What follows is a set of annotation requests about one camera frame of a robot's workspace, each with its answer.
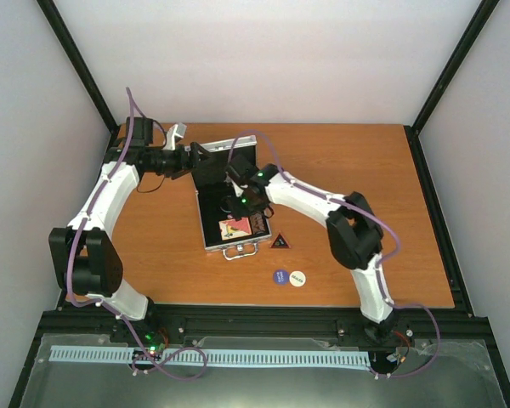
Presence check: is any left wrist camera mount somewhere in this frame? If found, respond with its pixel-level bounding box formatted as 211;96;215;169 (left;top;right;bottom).
163;122;187;150

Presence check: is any white dealer button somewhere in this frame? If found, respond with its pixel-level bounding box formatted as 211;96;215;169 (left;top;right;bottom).
289;270;306;287

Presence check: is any playing card deck box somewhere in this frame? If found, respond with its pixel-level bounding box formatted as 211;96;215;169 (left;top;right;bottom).
218;218;252;241

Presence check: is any aluminium poker case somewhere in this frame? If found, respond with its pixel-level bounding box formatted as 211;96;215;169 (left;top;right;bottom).
191;135;272;261

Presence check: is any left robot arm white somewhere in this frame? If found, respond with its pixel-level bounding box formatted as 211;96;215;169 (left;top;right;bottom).
48;116;213;343

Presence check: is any black aluminium frame rail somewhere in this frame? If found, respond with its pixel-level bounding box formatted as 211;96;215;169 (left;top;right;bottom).
33;303;494;354

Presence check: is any blue small blind button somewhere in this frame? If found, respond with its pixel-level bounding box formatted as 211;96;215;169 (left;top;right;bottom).
273;269;290;286

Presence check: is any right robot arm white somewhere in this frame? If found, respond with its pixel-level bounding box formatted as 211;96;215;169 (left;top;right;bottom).
225;155;396;343

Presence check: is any triangular all-in button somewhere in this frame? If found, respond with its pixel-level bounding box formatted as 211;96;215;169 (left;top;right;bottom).
269;231;292;249

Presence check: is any light blue cable duct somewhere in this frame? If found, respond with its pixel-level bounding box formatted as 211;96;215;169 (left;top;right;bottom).
48;345;371;371

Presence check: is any orange 100 chip stack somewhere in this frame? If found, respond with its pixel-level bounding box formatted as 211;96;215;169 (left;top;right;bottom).
249;213;267;235

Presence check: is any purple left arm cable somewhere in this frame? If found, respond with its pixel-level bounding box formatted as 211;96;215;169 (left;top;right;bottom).
64;86;208;381

